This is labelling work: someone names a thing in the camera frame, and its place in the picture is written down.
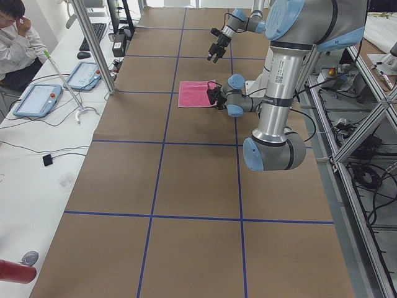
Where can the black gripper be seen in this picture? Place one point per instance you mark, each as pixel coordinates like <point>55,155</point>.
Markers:
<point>220,100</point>
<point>221,40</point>

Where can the pink and grey towel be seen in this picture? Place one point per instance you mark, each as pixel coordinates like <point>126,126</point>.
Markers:
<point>193,94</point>

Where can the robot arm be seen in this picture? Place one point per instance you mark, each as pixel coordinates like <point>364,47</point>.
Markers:
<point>293,28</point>
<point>236,22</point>

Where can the black power adapter box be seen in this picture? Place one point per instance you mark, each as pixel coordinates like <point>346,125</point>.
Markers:
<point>119,45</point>

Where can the black monitor stand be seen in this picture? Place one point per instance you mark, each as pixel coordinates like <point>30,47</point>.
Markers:
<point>120,17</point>

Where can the far blue teach pendant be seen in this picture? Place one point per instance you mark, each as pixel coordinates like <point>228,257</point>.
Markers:
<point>84,77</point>

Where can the blue teach pendant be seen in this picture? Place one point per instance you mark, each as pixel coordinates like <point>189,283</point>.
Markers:
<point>84,77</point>
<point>39,100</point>

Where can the black computer mouse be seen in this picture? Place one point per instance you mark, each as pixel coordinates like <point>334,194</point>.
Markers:
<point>83,55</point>

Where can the near blue teach pendant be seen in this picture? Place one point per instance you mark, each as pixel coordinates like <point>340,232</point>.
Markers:
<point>39,100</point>

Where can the small black square device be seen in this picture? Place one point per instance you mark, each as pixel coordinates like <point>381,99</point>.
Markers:
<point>47,160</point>

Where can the seated person white shirt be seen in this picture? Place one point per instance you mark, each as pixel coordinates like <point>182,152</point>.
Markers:
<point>22,50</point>

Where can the round silver disc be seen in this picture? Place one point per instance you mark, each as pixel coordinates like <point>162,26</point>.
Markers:
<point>30,258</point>

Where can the red cylinder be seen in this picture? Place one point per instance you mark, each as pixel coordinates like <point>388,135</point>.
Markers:
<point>17,273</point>

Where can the aluminium frame rack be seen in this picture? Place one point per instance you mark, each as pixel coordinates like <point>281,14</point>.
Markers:
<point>355,142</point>

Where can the aluminium frame post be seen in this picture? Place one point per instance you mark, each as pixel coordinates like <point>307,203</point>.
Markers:
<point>89,34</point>

